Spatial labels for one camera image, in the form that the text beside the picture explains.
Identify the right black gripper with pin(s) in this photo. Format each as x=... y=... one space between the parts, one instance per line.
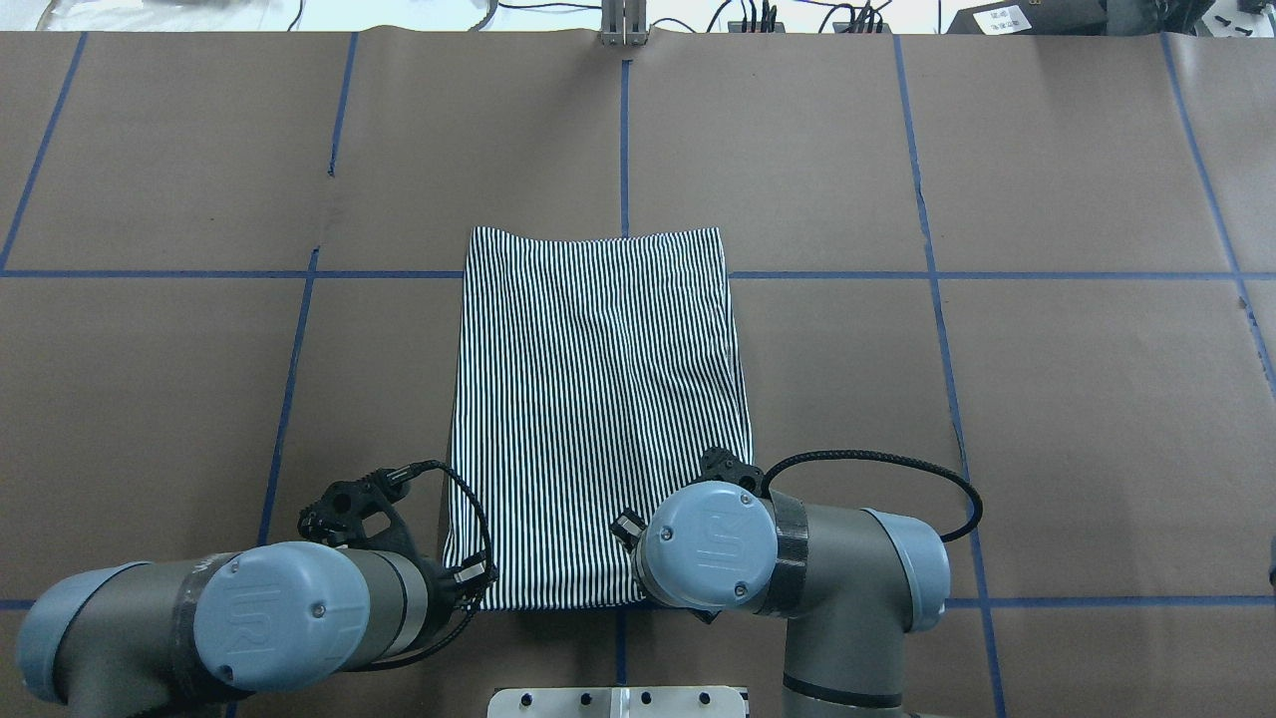
x=627 y=528

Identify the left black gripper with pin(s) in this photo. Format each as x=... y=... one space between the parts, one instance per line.
x=436 y=582

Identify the navy white striped polo shirt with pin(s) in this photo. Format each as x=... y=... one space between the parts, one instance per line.
x=593 y=376

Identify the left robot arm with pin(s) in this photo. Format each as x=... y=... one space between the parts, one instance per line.
x=182 y=638

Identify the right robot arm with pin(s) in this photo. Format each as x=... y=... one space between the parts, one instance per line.
x=850 y=584

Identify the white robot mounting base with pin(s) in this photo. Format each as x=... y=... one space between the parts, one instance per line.
x=622 y=701

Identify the black box with label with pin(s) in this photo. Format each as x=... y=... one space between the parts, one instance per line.
x=1043 y=18

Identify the aluminium frame post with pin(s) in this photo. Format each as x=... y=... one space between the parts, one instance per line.
x=624 y=23

